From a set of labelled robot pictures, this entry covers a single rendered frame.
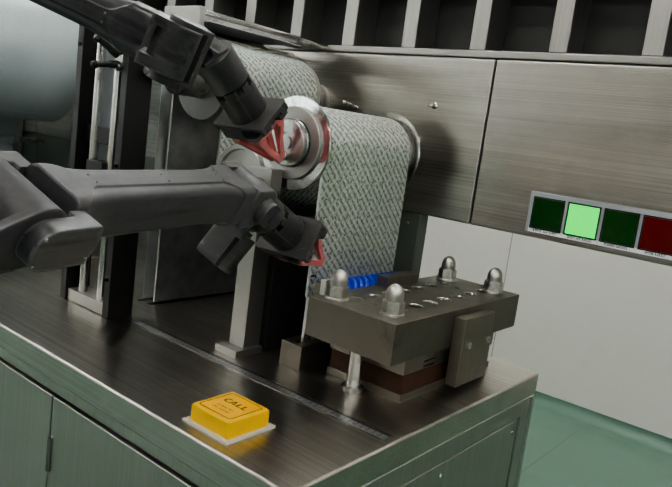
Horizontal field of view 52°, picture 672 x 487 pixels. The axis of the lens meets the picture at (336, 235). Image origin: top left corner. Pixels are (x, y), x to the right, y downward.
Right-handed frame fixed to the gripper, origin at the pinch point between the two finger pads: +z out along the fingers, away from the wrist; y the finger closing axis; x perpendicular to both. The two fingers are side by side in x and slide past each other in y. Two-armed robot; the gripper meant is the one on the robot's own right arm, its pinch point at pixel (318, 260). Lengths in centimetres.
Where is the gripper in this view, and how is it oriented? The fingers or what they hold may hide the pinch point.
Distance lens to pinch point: 109.1
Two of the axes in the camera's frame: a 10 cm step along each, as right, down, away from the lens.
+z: 4.8, 4.6, 7.5
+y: 7.7, 2.0, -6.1
